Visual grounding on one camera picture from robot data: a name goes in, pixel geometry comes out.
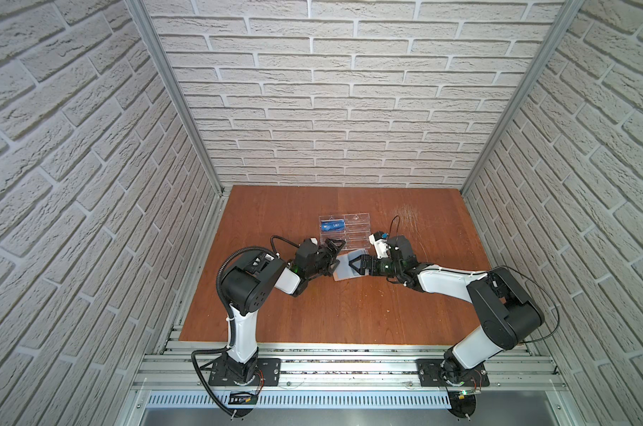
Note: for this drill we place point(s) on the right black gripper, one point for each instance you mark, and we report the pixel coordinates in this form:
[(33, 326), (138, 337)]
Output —
[(375, 266)]

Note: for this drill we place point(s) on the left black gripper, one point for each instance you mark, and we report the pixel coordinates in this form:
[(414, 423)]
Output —
[(324, 256)]

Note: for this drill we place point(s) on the tan leather card holder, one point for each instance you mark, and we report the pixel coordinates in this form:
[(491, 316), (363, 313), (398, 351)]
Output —
[(344, 270)]

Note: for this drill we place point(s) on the clear plastic organizer box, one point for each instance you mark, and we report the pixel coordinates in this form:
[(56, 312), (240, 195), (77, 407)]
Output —
[(356, 234)]

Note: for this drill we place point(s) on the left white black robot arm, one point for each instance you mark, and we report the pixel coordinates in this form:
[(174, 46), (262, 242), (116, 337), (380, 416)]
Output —
[(247, 278)]

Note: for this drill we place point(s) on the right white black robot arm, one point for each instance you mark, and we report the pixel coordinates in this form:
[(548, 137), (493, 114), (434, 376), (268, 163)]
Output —
[(507, 314)]

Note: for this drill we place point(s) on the blue item in box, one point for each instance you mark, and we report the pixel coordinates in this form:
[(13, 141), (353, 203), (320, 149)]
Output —
[(332, 225)]

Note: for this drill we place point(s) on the perforated metal vent strip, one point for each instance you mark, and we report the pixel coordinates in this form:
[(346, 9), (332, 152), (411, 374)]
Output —
[(430, 399)]

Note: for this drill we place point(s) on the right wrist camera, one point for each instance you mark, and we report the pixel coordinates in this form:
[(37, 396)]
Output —
[(379, 241)]

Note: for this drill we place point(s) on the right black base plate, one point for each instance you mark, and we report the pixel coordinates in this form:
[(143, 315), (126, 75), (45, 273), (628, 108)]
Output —
[(441, 373)]

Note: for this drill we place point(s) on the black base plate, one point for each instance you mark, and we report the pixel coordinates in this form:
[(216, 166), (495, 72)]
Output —
[(228, 372), (441, 373)]

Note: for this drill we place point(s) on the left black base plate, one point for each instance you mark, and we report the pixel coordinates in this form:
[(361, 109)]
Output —
[(228, 372)]

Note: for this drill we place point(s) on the aluminium rail frame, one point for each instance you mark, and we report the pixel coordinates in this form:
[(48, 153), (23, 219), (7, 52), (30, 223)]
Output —
[(351, 368)]

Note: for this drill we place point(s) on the left corner aluminium post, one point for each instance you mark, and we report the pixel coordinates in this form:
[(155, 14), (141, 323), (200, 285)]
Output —
[(157, 53)]

